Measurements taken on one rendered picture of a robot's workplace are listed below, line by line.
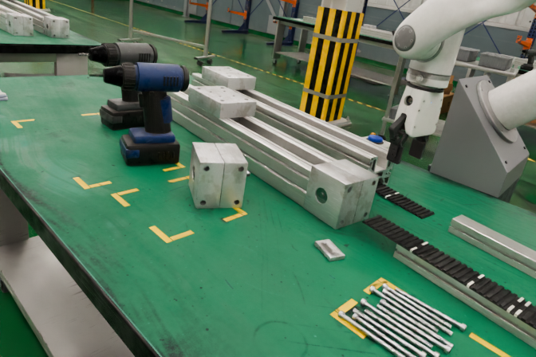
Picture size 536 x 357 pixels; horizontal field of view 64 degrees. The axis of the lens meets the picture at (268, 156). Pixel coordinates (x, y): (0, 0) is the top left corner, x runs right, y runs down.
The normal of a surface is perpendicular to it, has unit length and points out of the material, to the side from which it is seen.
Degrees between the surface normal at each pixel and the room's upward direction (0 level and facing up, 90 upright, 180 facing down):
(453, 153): 90
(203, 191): 90
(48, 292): 0
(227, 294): 0
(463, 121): 90
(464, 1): 65
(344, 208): 90
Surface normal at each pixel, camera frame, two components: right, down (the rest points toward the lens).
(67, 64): 0.70, 0.36
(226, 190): 0.30, 0.39
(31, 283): 0.14, -0.92
